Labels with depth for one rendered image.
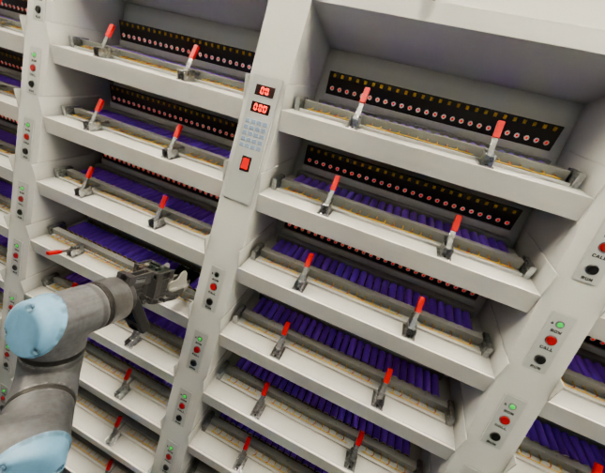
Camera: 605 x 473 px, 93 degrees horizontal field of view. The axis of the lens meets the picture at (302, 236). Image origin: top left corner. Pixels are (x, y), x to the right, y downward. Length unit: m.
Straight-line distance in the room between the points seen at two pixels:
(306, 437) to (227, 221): 0.60
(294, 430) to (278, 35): 0.95
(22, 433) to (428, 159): 0.76
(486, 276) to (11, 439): 0.78
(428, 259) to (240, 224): 0.43
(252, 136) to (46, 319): 0.50
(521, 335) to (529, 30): 0.55
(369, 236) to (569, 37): 0.47
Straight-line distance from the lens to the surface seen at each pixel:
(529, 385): 0.78
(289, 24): 0.75
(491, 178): 0.66
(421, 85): 0.87
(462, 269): 0.66
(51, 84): 1.16
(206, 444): 1.09
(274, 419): 0.92
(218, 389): 0.95
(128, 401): 1.18
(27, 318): 0.62
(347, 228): 0.63
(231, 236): 0.73
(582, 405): 0.87
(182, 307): 0.89
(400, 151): 0.64
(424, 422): 0.84
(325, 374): 0.80
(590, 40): 0.74
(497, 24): 0.71
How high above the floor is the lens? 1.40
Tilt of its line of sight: 13 degrees down
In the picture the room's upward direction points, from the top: 18 degrees clockwise
